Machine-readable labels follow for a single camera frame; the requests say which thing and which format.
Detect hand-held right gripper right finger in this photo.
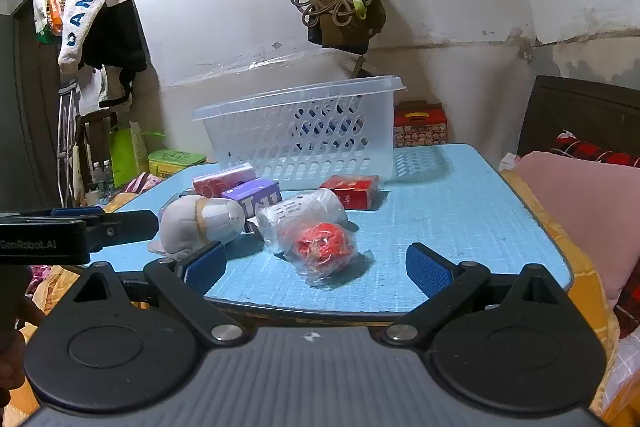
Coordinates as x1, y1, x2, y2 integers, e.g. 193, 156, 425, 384
387, 242, 571, 351

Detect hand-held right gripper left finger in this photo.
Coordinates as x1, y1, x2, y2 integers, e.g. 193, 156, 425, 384
65, 241, 251, 349

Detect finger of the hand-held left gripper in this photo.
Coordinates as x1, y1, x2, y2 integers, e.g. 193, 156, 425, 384
84, 209, 161, 254
50, 206, 108, 221

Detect grey and white plush toy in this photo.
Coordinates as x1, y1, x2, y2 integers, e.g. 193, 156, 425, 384
148, 195, 246, 258

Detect purple carton box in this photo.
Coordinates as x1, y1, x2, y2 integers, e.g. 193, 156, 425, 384
221, 178, 282, 221

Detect red tissue packet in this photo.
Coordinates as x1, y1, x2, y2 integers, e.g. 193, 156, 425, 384
192, 162, 257, 198

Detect red item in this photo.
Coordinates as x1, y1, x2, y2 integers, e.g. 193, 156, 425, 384
278, 221, 372, 289

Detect red box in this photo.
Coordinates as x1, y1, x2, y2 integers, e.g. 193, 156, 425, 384
319, 175, 381, 210

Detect white perforated bottle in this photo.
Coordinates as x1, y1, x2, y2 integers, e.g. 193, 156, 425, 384
256, 188, 349, 254

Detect clear plastic basket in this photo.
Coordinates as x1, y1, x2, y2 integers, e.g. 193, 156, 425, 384
193, 76, 405, 194

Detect person's left hand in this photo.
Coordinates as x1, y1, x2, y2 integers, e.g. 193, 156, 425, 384
0, 298, 48, 407

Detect clear water bottles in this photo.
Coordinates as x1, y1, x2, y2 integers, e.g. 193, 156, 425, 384
91, 159, 115, 190

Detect pink patterned cloth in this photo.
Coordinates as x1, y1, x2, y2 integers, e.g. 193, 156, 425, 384
122, 172, 162, 195

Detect green paper bag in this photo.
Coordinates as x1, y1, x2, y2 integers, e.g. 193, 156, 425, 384
108, 121, 152, 188

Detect metal crutch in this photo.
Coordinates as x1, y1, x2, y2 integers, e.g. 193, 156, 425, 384
56, 78, 82, 208

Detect green plastic crate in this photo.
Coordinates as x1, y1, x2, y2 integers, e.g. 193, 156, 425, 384
147, 149, 209, 180

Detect red printed carton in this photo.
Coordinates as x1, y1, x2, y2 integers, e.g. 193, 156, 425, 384
393, 101, 449, 148

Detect pink folded blanket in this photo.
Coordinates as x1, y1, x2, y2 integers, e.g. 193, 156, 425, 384
514, 150, 640, 310

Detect black hanging garment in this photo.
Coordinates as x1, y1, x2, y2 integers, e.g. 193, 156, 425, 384
81, 0, 149, 108

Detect orange hanging packets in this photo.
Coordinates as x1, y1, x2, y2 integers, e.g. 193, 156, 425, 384
33, 0, 67, 46

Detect white printed hoodie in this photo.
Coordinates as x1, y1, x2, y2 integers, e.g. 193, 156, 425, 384
57, 0, 134, 74

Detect red plaid blanket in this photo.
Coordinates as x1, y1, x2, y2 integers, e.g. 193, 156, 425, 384
550, 131, 640, 168

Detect dark wooden headboard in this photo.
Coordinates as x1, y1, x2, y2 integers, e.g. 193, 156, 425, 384
517, 75, 640, 158

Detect wooden wall block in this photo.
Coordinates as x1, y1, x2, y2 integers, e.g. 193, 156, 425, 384
349, 53, 374, 78

